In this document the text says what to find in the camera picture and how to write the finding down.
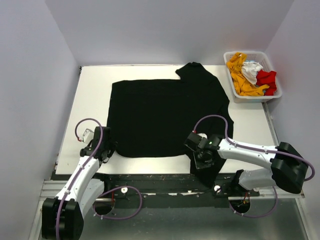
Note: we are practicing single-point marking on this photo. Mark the yellow t shirt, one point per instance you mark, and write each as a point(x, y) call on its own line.
point(242, 86)

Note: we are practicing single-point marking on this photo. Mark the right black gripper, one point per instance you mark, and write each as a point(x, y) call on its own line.
point(200, 165)

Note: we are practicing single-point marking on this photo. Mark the red t shirt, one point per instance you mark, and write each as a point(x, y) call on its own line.
point(267, 78)

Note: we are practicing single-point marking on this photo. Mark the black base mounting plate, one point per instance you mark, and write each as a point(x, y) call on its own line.
point(170, 191)

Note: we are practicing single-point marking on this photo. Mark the white t shirt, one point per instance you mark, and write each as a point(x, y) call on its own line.
point(250, 70)

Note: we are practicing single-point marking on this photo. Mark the black t shirt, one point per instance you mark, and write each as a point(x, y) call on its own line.
point(153, 117)

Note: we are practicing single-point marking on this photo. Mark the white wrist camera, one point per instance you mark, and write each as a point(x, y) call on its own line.
point(203, 135)
point(87, 136)

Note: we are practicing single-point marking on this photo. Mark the aluminium frame rail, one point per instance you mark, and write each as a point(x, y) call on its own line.
point(51, 187)

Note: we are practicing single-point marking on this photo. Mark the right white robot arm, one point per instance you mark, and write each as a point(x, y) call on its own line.
point(280, 166)

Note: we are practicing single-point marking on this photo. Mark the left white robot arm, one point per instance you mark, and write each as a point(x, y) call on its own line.
point(63, 216)

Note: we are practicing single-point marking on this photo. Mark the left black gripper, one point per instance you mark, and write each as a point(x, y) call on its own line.
point(113, 147)

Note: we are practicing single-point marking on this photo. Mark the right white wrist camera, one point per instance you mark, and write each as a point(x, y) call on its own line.
point(203, 135)

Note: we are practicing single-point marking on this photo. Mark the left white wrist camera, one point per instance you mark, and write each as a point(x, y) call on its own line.
point(87, 136)

